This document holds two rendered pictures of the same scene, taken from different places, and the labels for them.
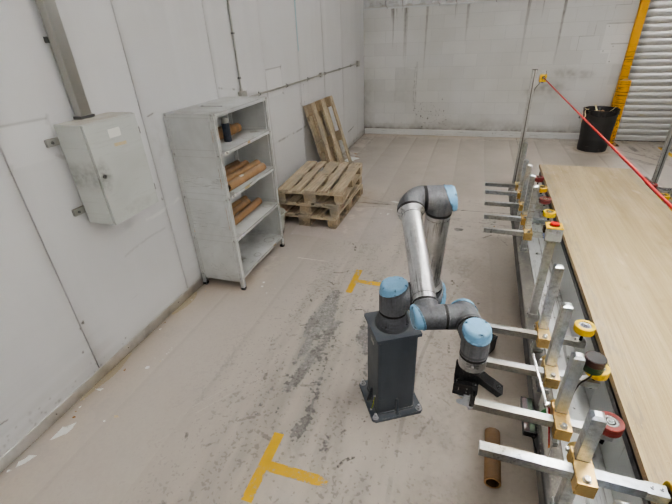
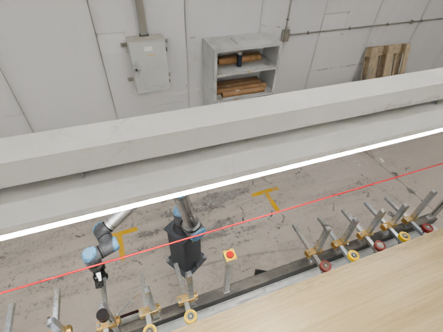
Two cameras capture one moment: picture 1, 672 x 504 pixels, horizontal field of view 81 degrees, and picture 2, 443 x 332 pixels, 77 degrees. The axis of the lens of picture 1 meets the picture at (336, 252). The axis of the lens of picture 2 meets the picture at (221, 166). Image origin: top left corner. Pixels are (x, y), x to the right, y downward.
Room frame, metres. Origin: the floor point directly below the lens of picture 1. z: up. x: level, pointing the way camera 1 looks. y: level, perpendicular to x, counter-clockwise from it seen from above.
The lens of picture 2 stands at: (0.99, -1.59, 2.76)
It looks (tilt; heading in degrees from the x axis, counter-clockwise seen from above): 43 degrees down; 48
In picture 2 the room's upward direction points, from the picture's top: 3 degrees clockwise
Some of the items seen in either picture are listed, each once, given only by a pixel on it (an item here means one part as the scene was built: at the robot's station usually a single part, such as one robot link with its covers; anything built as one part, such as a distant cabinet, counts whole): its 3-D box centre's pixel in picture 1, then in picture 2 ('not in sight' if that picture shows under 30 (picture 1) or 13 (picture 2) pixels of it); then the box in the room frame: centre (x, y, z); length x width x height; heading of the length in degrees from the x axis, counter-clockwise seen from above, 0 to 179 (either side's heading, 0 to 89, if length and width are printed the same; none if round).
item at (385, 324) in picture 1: (392, 315); (182, 223); (1.74, -0.30, 0.65); 0.19 x 0.19 x 0.10
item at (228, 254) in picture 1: (234, 191); (237, 97); (3.53, 0.92, 0.78); 0.90 x 0.45 x 1.55; 161
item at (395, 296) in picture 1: (394, 295); (182, 215); (1.74, -0.30, 0.79); 0.17 x 0.15 x 0.18; 88
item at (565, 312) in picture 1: (553, 353); (151, 305); (1.15, -0.83, 0.90); 0.03 x 0.03 x 0.48; 70
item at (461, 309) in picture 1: (463, 317); (108, 246); (1.10, -0.44, 1.14); 0.12 x 0.12 x 0.09; 88
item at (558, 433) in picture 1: (560, 419); (109, 324); (0.89, -0.74, 0.85); 0.13 x 0.06 x 0.05; 160
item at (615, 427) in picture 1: (606, 431); not in sight; (0.83, -0.86, 0.85); 0.08 x 0.08 x 0.11
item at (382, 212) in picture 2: (523, 195); (370, 228); (2.79, -1.44, 0.91); 0.03 x 0.03 x 0.48; 70
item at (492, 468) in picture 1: (492, 456); not in sight; (1.29, -0.78, 0.04); 0.30 x 0.08 x 0.08; 160
